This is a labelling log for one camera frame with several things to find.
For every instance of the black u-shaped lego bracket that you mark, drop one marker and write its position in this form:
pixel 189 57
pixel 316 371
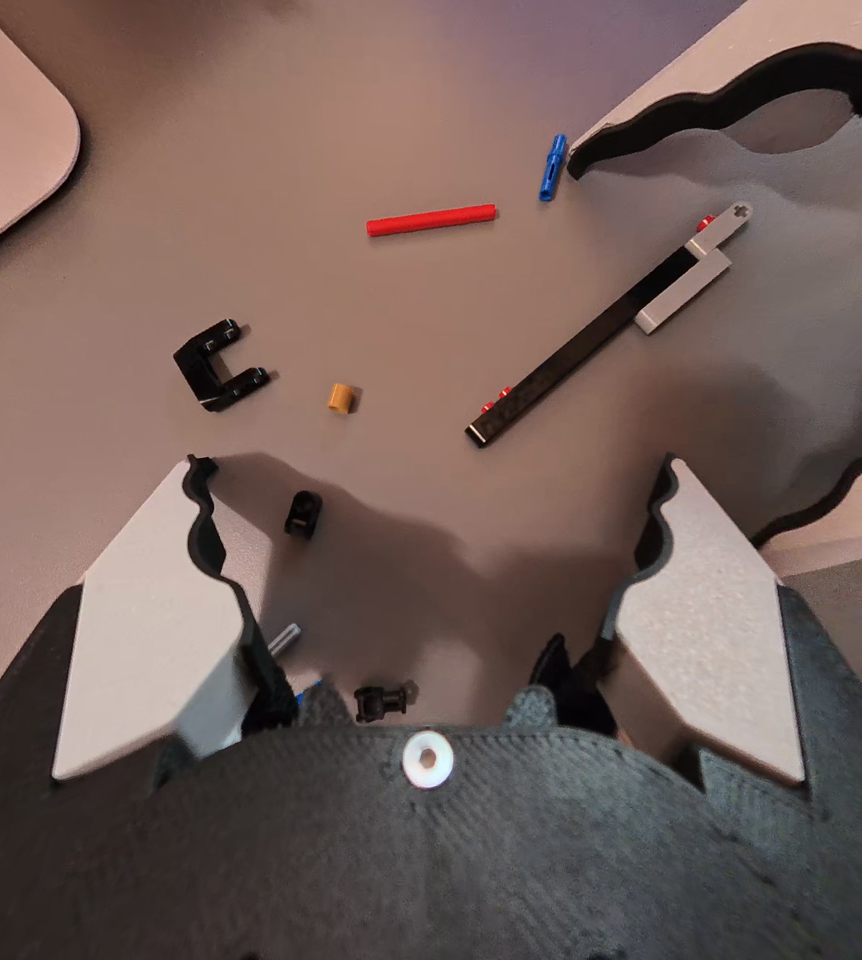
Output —
pixel 209 371

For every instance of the black lego pin connector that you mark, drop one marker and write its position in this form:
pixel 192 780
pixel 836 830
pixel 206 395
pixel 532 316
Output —
pixel 382 699

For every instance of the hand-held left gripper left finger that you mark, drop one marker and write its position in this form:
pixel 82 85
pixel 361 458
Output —
pixel 145 622

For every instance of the small blue lego piece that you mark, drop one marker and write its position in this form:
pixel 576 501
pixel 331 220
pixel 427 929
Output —
pixel 312 686

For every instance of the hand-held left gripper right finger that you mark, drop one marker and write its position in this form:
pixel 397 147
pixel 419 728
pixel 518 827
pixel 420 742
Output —
pixel 716 637

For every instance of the black round lego connector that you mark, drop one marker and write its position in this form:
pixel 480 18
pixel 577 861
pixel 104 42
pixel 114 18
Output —
pixel 303 514

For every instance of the grey lego pin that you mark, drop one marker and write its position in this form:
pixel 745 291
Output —
pixel 284 637

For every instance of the red lego axle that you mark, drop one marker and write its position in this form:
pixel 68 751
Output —
pixel 431 219

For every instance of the black lego beam assembly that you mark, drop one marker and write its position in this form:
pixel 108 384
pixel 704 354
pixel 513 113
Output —
pixel 588 337

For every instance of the blue lego pin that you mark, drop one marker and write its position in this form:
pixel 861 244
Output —
pixel 552 169

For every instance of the yellow lego bush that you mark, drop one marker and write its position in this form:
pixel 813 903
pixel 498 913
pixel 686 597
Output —
pixel 341 398

